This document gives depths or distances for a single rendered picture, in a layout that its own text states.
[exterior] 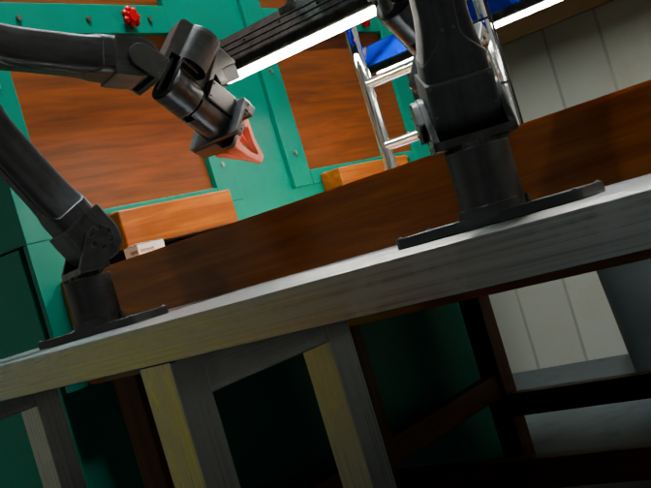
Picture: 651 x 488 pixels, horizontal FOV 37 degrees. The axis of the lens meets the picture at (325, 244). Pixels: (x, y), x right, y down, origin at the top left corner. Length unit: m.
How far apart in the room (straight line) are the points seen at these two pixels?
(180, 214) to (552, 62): 2.11
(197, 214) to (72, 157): 0.26
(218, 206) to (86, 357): 0.95
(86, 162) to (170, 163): 0.21
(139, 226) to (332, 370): 0.73
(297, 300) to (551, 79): 2.93
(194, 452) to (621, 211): 0.49
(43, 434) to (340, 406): 0.57
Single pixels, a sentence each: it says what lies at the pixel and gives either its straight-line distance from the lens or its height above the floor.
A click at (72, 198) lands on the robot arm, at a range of 1.32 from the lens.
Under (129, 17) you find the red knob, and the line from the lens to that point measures 2.02.
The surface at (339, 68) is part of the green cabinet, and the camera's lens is 2.55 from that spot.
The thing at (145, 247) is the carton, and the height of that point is 0.78.
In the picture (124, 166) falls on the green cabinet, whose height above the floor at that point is 0.95.
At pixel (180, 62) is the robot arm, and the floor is 1.00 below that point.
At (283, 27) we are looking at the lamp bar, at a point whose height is 1.07.
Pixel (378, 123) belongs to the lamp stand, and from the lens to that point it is 1.83.
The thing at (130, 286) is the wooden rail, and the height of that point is 0.72.
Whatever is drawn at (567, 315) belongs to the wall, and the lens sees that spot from 3.81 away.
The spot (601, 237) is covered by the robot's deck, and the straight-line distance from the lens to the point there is 0.71.
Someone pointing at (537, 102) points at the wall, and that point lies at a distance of 3.74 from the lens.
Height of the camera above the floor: 0.70
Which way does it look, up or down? level
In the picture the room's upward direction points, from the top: 17 degrees counter-clockwise
